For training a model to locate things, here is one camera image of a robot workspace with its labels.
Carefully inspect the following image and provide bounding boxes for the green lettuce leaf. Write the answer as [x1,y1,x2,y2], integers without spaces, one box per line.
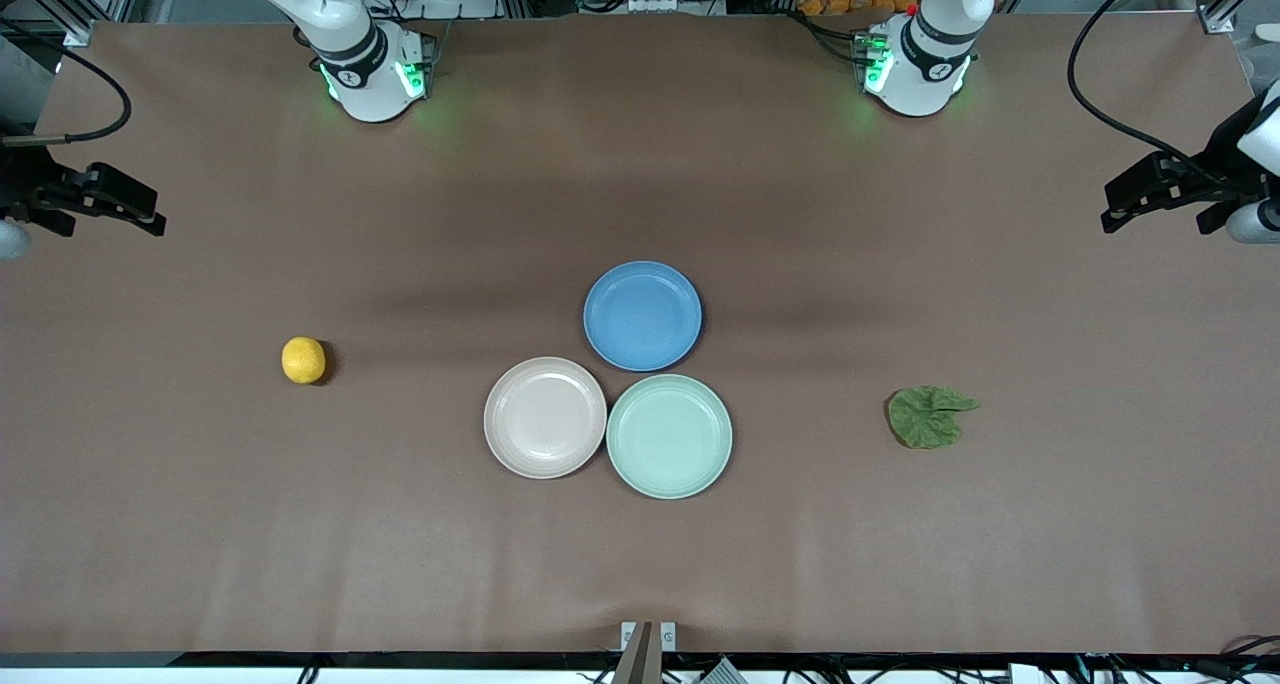
[887,385,982,451]

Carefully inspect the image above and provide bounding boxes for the camera mount bracket with post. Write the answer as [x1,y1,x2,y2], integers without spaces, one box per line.
[611,620,678,684]

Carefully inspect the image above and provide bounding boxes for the aluminium frame profile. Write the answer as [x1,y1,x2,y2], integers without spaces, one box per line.
[1195,0,1280,37]
[0,0,151,48]

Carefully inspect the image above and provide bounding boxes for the blue plate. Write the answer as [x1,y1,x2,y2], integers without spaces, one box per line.
[583,260,703,373]

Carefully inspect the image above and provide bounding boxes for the mint green plate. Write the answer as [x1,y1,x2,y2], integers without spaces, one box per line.
[606,373,734,501]

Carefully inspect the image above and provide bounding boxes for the yellow lemon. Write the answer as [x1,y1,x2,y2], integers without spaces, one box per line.
[281,336,327,386]

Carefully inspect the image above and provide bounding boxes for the pink beige plate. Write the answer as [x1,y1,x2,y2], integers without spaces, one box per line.
[483,356,608,480]

